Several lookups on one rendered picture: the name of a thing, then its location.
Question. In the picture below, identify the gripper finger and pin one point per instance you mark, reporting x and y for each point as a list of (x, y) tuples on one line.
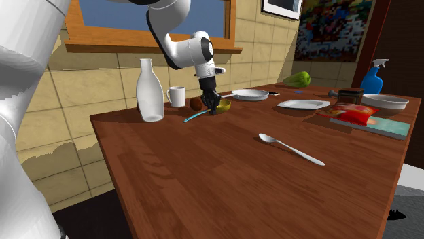
[(215, 104), (205, 101)]

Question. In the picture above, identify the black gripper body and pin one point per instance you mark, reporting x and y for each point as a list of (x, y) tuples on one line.
[(207, 86)]

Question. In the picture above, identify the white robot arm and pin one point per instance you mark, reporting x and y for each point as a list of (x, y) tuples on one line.
[(20, 82)]

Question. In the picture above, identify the yellow-green small bowl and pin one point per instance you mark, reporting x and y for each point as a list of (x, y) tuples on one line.
[(224, 106)]

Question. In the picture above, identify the brown round fruit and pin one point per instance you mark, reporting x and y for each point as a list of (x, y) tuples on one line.
[(195, 104)]

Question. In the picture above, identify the blue pen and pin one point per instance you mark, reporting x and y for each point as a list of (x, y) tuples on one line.
[(195, 116)]

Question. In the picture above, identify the white mug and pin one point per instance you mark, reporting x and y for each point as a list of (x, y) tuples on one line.
[(178, 96)]

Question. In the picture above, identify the white frying pan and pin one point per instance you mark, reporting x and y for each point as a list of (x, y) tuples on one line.
[(250, 95)]

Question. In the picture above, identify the white bottle vase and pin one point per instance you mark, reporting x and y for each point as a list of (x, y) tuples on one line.
[(149, 92)]

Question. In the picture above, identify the brown wooden table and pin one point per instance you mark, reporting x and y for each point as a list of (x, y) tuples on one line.
[(232, 172)]

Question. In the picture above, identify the green bell pepper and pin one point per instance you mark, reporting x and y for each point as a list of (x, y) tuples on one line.
[(298, 79)]

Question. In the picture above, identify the white plate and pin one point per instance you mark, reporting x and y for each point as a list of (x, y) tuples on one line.
[(303, 104)]

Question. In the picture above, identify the white spoon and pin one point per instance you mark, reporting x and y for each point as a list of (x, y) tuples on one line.
[(291, 149)]

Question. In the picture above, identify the wooden framed window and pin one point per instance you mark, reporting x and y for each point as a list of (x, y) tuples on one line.
[(132, 20)]

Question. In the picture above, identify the dark brown box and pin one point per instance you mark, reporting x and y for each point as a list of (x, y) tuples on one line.
[(350, 96)]

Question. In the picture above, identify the red snack bag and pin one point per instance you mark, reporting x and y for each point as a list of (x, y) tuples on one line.
[(351, 113)]

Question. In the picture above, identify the blue spray bottle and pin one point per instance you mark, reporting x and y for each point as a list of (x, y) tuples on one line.
[(371, 81)]

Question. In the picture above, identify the white wide bowl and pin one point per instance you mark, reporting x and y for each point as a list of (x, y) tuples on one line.
[(386, 102)]

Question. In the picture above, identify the teal book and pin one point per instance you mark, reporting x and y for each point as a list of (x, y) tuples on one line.
[(387, 127)]

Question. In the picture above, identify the dark brown door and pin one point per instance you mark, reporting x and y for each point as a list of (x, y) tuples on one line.
[(397, 66)]

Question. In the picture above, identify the small black floor object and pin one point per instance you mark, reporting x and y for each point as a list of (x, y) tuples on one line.
[(396, 215)]

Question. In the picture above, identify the white framed wall picture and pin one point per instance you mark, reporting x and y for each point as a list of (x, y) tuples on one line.
[(281, 6)]

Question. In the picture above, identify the colourful mosaic wall picture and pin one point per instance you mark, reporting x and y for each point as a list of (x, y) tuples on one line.
[(331, 33)]

